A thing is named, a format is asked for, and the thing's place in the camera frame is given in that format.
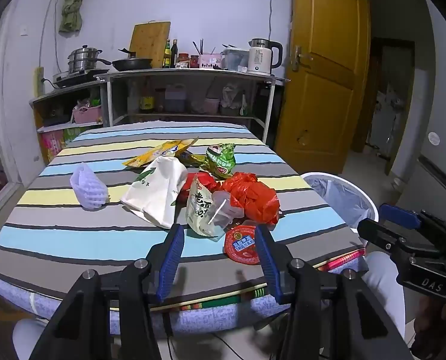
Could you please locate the black frying pan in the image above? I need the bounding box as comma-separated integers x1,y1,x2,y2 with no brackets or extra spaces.
111,48,154,72

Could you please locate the green hanging cloth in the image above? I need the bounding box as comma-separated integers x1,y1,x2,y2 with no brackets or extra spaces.
59,0,85,34

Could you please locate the black induction cooker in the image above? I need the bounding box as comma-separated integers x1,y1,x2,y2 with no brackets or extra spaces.
52,69,111,88

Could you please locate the blue patterned quilt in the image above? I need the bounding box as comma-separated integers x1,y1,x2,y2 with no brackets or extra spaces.
0,272,295,339

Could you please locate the striped blanket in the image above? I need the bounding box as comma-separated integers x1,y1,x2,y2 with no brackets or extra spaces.
0,121,367,310

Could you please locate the yellow-label oil bottle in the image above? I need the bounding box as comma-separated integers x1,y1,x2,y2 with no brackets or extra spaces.
139,79,155,113

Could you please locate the white paper bag green print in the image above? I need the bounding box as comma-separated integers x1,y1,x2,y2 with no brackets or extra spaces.
120,156,188,229

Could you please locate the person's left leg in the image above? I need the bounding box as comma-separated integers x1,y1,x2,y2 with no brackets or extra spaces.
12,319,48,360

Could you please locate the clear plastic cup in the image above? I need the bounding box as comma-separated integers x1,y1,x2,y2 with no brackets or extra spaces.
207,190,243,241

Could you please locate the white electric kettle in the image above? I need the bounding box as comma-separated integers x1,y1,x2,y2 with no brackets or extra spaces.
247,38,284,75

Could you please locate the wooden shelf unit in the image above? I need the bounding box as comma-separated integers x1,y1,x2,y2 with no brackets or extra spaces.
29,82,108,166

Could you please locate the clear plastic container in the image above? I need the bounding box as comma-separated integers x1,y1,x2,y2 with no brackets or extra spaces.
221,47,251,72

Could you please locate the pink utensil holder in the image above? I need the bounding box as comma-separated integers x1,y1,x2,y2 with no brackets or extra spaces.
199,53,223,70

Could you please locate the person's right leg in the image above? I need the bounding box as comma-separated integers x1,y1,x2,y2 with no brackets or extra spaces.
361,250,409,331

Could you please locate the long yellow snack packet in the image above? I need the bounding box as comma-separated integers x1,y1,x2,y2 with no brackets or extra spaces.
122,137,199,169

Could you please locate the steel steamer pot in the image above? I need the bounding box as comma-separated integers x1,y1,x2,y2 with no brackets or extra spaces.
67,45,103,74

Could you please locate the white straw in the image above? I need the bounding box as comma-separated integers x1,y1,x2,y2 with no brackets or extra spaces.
208,199,227,226

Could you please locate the red round foil lid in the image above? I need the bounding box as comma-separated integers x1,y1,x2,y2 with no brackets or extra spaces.
224,224,263,267

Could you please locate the white metal shelf table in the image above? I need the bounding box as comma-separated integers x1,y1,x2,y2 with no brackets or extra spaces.
97,68,289,144

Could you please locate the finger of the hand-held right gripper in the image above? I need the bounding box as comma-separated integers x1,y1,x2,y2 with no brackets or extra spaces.
379,203,446,244
358,218,415,259

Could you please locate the colourful striped sheet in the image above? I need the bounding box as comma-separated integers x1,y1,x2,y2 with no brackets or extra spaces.
178,248,367,313

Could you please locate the person's leg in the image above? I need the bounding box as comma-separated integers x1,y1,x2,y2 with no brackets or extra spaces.
361,250,409,331
12,319,48,360

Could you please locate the white snack packet black lettering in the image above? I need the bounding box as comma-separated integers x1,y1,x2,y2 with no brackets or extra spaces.
186,178,223,238

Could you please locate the small yellow snack packet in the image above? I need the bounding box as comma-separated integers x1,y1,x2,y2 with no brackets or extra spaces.
178,151,209,169

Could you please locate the metal door handle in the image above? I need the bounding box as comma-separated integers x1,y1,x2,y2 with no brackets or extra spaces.
291,45,314,71

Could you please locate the red plastic bag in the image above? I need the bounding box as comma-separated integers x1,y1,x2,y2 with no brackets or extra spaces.
222,172,281,226

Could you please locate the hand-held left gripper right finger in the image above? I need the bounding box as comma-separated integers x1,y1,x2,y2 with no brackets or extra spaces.
253,225,413,360

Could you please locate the black floor cable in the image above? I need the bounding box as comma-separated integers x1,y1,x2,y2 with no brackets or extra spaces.
163,313,253,360

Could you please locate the red snack packet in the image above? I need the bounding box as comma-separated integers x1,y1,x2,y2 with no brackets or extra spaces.
178,172,223,200

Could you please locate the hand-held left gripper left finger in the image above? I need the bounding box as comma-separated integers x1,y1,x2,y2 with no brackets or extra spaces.
30,223,186,360

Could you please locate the wooden cutting board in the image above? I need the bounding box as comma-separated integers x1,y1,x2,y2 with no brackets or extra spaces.
128,21,172,69

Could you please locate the white foam fruit net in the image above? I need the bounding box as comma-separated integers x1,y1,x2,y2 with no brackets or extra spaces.
70,162,109,211

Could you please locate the clear bin liner bag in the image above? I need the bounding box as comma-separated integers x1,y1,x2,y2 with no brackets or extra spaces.
307,178,372,230

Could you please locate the pink green carton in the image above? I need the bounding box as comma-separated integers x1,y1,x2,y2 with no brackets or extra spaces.
39,125,82,164

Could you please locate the yellow wooden door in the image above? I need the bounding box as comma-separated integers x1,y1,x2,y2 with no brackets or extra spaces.
274,0,370,175

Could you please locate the pink plastic basket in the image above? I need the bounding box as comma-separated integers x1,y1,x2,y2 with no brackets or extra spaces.
72,105,103,125

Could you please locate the white round trash bin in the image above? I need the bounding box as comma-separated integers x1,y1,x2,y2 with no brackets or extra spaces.
301,172,380,241

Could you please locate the green snack packet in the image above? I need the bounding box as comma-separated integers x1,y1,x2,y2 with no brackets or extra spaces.
200,143,237,180

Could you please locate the dark liquid plastic jug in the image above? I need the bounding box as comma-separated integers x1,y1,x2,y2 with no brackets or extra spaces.
165,83,188,113

